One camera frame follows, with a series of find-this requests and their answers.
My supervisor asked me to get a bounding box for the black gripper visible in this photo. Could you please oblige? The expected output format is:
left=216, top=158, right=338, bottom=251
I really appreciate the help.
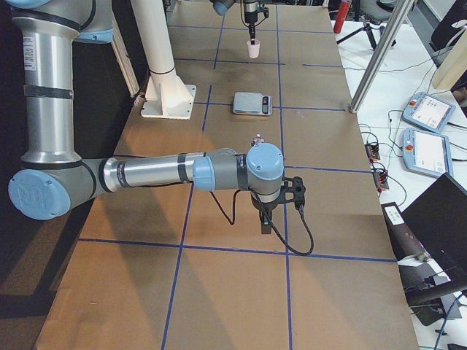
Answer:
left=242, top=0, right=269, bottom=45
left=251, top=192, right=280, bottom=234

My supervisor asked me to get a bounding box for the pink plastic cup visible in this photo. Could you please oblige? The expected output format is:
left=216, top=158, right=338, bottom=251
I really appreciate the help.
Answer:
left=246, top=40, right=260, bottom=58

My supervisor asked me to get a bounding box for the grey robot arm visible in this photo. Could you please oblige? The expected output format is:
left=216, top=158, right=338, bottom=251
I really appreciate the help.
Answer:
left=8, top=1, right=287, bottom=233
left=211, top=0, right=269, bottom=45

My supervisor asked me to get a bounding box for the silver digital kitchen scale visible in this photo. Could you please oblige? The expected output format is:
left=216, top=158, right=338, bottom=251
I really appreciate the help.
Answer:
left=233, top=92, right=272, bottom=116

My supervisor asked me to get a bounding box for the clear glass sauce bottle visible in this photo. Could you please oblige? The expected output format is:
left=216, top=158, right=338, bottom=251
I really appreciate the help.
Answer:
left=251, top=133, right=264, bottom=147

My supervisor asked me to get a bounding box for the red cylinder bottle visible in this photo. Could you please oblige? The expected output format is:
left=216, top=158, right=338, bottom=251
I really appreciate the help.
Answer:
left=333, top=0, right=351, bottom=34

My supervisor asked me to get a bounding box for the near orange black connector box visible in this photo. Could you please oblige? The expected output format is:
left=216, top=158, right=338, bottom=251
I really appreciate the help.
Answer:
left=372, top=169, right=390, bottom=193

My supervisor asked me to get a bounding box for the orange black connector box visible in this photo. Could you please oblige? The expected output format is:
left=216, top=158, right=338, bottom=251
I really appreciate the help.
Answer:
left=372, top=169, right=390, bottom=193
left=365, top=143, right=380, bottom=162

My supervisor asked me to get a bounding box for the far orange black connector box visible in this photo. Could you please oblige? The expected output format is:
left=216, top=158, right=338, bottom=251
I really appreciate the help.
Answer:
left=365, top=143, right=380, bottom=162

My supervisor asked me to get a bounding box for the dark box with white label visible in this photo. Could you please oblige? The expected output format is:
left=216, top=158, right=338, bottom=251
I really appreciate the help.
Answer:
left=382, top=202, right=431, bottom=263

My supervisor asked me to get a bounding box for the black monitor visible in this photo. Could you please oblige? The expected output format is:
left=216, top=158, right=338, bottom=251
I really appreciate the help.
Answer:
left=400, top=172, right=467, bottom=281

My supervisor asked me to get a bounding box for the near blue teach pendant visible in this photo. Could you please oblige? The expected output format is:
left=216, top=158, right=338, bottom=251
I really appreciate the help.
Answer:
left=402, top=128, right=454, bottom=178

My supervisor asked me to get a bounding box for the blue teach pendant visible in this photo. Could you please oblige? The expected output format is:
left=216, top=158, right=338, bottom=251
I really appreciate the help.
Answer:
left=402, top=128, right=454, bottom=178
left=401, top=92, right=456, bottom=133

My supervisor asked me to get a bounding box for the far blue teach pendant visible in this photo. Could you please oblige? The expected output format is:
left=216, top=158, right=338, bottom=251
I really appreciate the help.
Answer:
left=401, top=92, right=456, bottom=133

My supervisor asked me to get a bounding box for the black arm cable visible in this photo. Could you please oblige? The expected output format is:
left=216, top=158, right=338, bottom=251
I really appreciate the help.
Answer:
left=209, top=189, right=314, bottom=256

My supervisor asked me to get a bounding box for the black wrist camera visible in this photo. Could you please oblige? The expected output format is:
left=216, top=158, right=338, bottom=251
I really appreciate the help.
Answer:
left=282, top=176, right=306, bottom=212

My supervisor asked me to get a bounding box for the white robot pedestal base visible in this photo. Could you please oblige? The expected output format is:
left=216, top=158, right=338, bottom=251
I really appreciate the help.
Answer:
left=131, top=0, right=196, bottom=120

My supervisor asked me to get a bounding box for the black camera tripod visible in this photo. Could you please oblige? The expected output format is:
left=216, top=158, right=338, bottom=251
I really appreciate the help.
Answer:
left=336, top=19, right=386, bottom=50

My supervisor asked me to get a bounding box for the aluminium frame post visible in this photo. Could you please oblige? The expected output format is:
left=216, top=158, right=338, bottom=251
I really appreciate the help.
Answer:
left=349, top=0, right=415, bottom=114

